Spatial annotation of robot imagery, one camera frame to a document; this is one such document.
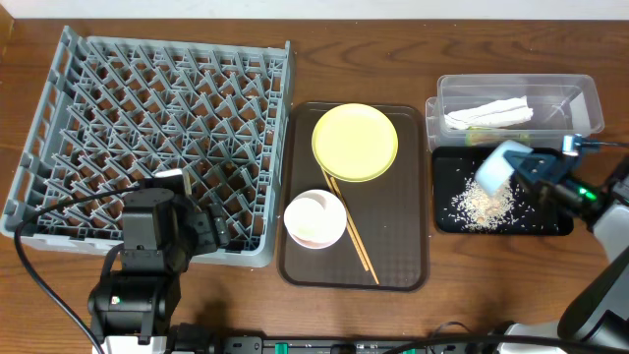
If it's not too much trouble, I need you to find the wooden chopstick right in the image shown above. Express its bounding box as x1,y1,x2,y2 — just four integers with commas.
329,177,379,285

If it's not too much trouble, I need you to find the yellow round plate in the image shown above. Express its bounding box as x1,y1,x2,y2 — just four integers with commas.
312,103,399,183

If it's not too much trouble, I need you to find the brown plastic serving tray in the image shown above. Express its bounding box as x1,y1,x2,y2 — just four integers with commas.
276,104,431,292

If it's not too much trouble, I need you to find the white bowl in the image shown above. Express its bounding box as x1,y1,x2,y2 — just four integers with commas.
283,190,347,250

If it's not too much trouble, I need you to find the clear plastic waste bin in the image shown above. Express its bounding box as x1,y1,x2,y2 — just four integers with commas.
426,74,604,150

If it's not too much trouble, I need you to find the white napkin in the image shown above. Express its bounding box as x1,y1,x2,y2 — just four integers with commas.
443,96,534,130

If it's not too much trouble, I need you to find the yellow green wrapper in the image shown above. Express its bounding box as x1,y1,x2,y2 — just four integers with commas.
465,127,531,147

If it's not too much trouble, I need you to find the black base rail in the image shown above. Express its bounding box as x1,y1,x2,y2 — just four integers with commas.
163,324,628,354

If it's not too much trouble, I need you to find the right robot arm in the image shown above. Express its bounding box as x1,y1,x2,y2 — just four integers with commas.
504,150,628,350

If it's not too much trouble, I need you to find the wooden chopstick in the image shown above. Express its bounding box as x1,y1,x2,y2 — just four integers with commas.
329,177,379,285
320,167,370,273

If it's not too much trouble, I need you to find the wooden chopstick left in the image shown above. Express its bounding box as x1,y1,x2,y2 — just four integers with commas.
320,167,370,273

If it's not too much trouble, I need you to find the grey plastic dishwasher rack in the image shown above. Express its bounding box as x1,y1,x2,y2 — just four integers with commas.
1,28,295,267

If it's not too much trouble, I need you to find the spilled rice pile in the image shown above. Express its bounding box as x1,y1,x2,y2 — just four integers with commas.
448,177,535,232

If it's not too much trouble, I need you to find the light blue bowl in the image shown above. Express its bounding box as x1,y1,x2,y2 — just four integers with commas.
475,141,533,196

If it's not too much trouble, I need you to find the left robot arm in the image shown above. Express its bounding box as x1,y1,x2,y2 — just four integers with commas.
87,169,230,353

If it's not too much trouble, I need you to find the black waste tray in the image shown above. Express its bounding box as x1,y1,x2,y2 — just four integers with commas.
432,147,574,236

